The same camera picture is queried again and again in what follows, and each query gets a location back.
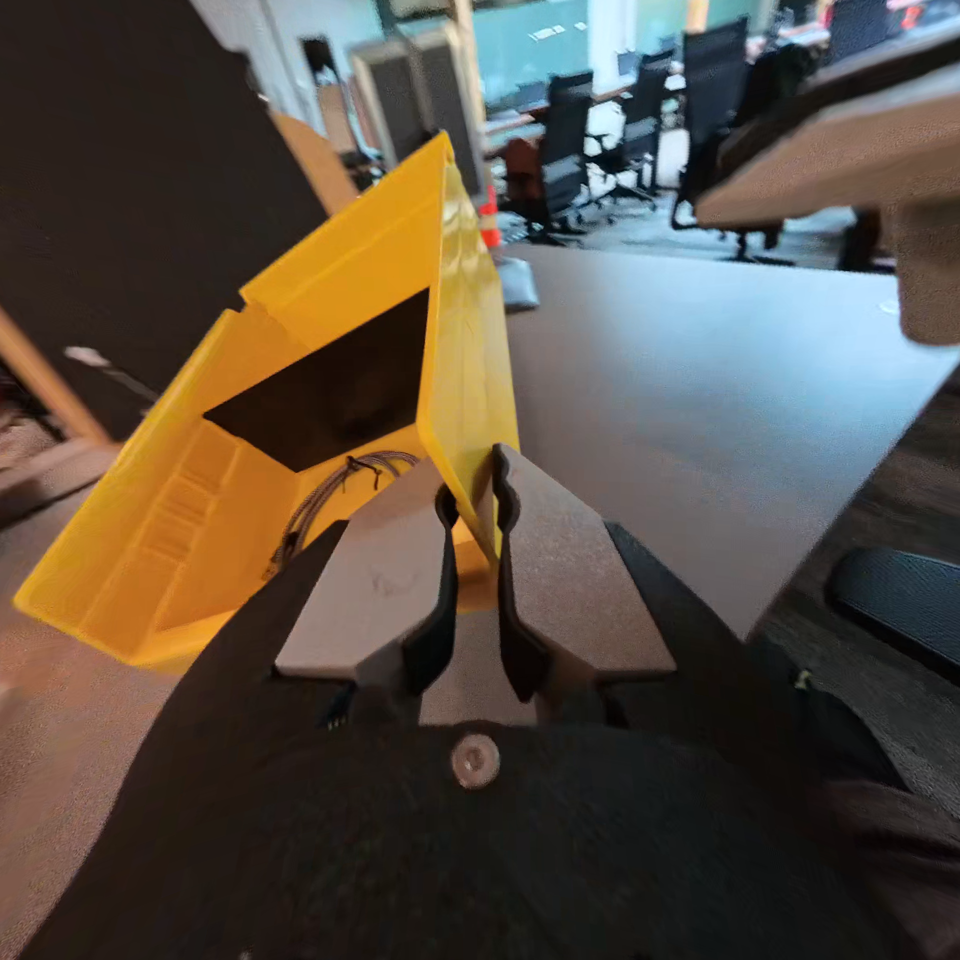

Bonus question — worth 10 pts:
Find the black chair armrest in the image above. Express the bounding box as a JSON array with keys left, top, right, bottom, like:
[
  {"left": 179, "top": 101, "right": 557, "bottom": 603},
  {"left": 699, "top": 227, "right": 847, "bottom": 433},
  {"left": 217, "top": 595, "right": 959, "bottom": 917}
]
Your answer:
[{"left": 823, "top": 546, "right": 960, "bottom": 685}]

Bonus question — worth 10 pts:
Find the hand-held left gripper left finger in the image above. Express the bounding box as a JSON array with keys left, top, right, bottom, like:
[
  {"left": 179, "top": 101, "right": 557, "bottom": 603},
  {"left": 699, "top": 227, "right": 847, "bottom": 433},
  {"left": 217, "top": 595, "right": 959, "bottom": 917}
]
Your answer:
[{"left": 274, "top": 457, "right": 460, "bottom": 699}]

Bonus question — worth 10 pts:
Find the grey braided usb-c cable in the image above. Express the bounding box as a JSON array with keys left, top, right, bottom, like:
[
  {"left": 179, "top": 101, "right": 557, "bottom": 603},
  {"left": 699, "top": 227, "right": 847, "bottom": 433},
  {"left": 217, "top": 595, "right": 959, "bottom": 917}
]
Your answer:
[{"left": 262, "top": 450, "right": 421, "bottom": 580}]

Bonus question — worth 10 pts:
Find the grey pouch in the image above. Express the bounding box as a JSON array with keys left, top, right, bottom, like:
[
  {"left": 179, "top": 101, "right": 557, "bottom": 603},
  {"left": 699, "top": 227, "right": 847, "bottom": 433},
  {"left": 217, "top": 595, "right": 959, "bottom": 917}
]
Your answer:
[{"left": 495, "top": 255, "right": 541, "bottom": 312}]

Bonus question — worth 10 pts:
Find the yellow plastic storage bin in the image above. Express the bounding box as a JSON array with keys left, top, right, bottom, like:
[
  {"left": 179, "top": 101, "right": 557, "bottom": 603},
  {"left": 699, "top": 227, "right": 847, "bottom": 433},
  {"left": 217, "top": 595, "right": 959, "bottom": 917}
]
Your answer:
[{"left": 13, "top": 131, "right": 521, "bottom": 670}]

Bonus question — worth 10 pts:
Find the black partition panel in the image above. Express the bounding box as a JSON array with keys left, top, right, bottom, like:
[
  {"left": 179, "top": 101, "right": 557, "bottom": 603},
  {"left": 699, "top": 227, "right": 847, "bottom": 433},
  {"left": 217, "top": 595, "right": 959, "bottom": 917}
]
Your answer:
[{"left": 0, "top": 0, "right": 331, "bottom": 444}]

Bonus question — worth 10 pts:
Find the black office chair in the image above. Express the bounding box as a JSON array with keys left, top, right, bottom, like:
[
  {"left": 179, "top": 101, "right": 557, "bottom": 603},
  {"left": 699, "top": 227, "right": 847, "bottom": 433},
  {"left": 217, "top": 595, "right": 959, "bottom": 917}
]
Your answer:
[
  {"left": 536, "top": 71, "right": 605, "bottom": 245},
  {"left": 600, "top": 48, "right": 676, "bottom": 207},
  {"left": 669, "top": 16, "right": 753, "bottom": 230}
]

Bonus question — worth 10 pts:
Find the person's leg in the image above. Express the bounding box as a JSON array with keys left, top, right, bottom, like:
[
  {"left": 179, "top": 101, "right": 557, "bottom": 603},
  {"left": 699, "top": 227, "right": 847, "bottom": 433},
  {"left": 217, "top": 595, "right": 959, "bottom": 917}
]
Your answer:
[{"left": 795, "top": 675, "right": 960, "bottom": 960}]

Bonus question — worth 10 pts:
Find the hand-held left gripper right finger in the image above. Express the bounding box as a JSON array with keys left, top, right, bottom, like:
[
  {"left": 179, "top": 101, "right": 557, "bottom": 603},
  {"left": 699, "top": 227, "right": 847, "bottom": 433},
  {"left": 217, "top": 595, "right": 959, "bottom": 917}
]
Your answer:
[{"left": 489, "top": 442, "right": 678, "bottom": 704}]

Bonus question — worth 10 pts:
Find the leaning wooden board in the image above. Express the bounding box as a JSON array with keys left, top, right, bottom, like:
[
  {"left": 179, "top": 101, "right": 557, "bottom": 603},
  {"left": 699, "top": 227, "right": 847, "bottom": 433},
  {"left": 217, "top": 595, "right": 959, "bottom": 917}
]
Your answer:
[{"left": 268, "top": 111, "right": 363, "bottom": 220}]

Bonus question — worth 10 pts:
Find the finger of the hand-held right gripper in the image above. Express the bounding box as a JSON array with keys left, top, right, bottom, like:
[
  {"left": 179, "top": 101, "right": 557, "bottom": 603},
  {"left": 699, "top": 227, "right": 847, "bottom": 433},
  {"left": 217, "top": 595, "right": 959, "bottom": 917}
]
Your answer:
[{"left": 693, "top": 63, "right": 960, "bottom": 346}]

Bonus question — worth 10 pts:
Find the grey cabinet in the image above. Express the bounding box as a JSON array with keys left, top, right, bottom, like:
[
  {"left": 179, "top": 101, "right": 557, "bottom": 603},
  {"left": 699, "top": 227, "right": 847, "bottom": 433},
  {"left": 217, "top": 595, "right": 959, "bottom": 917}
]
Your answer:
[{"left": 351, "top": 26, "right": 485, "bottom": 192}]

